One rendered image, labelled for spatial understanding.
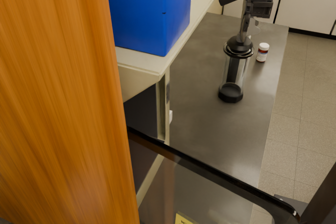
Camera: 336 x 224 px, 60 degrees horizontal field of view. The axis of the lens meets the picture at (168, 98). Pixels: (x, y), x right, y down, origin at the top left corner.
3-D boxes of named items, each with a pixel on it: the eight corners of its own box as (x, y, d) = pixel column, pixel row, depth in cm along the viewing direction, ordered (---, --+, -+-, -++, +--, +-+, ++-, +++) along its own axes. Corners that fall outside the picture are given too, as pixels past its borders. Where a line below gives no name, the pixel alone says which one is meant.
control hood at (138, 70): (92, 109, 45) (79, 55, 38) (170, 19, 67) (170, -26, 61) (161, 130, 42) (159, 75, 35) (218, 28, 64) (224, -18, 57)
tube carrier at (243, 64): (217, 83, 122) (223, 38, 108) (243, 85, 121) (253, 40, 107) (216, 100, 114) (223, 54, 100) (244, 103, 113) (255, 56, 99)
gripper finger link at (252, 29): (258, 46, 97) (263, 19, 92) (240, 45, 98) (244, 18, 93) (256, 42, 100) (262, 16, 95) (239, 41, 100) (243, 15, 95)
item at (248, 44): (225, 41, 108) (227, 25, 104) (250, 43, 107) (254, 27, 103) (226, 55, 101) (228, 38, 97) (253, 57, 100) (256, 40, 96)
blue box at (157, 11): (98, 43, 40) (86, -24, 34) (132, 13, 47) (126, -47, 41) (165, 58, 38) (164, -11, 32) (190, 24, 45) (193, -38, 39)
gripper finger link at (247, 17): (247, 33, 94) (252, 6, 89) (242, 33, 94) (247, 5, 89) (246, 28, 98) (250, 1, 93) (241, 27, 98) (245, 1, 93)
